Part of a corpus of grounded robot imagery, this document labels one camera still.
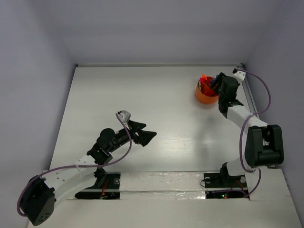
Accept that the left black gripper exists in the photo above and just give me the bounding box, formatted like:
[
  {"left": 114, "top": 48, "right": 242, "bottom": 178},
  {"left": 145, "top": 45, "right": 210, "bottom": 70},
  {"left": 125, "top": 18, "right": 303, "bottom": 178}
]
[{"left": 107, "top": 119, "right": 155, "bottom": 153}]

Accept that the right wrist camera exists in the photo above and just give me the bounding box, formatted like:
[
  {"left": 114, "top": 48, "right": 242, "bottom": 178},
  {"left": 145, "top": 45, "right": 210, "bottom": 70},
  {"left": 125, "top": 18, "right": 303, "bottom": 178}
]
[{"left": 232, "top": 68, "right": 246, "bottom": 84}]

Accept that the orange round pen holder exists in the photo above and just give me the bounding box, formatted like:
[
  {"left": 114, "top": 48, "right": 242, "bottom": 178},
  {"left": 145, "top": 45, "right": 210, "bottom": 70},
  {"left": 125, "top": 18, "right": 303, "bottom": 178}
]
[{"left": 195, "top": 76, "right": 219, "bottom": 105}]

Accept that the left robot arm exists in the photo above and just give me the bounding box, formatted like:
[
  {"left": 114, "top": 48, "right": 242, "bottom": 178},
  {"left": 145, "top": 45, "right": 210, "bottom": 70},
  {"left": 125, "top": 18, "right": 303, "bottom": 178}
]
[{"left": 17, "top": 120, "right": 157, "bottom": 226}]

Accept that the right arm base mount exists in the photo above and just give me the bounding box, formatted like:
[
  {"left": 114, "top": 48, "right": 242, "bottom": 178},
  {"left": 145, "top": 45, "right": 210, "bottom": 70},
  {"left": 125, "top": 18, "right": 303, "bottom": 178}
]
[{"left": 200, "top": 163, "right": 249, "bottom": 199}]

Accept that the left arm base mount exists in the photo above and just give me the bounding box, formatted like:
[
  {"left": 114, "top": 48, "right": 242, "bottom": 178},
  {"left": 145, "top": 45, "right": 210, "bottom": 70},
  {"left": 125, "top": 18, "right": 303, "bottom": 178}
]
[{"left": 75, "top": 172, "right": 121, "bottom": 200}]

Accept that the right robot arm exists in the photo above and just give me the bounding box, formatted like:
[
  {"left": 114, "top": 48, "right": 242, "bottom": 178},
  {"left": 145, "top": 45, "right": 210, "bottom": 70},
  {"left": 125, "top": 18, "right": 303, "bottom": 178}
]
[{"left": 210, "top": 69, "right": 285, "bottom": 186}]

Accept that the silver taped front rail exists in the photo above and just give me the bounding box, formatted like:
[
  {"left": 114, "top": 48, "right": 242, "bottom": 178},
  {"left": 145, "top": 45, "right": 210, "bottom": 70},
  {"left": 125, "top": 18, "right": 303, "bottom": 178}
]
[{"left": 119, "top": 171, "right": 206, "bottom": 200}]

